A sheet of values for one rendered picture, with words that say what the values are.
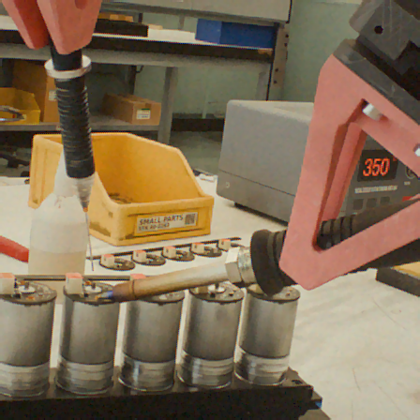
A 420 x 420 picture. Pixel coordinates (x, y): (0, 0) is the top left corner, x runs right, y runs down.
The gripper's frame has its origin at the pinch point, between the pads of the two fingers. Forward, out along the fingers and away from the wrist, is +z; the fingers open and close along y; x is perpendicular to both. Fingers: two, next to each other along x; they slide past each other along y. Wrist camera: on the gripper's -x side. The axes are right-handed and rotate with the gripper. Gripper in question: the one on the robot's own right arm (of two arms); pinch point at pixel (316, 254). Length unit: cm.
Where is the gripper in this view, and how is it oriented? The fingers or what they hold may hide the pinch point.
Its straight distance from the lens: 32.9
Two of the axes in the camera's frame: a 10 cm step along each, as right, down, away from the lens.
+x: 7.4, 6.4, -1.9
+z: -5.5, 7.5, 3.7
